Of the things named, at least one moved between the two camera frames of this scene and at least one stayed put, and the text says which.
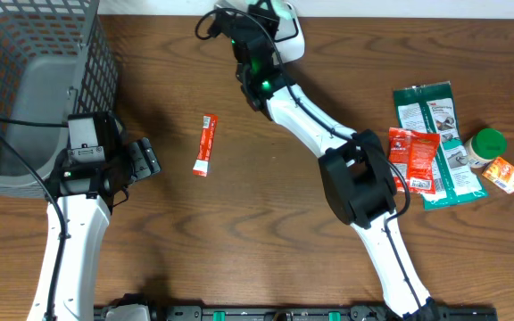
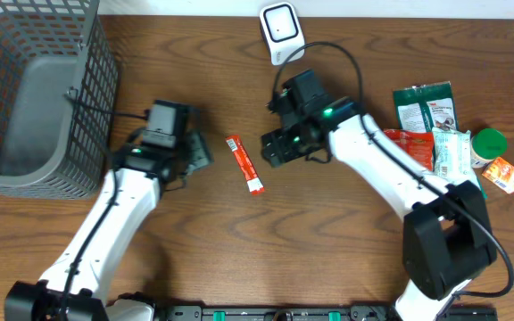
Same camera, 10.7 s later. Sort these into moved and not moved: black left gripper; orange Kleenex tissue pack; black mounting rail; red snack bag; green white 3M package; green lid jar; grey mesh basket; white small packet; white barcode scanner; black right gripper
Moved: black left gripper; black right gripper; white small packet
Not moved: green white 3M package; grey mesh basket; black mounting rail; white barcode scanner; red snack bag; green lid jar; orange Kleenex tissue pack
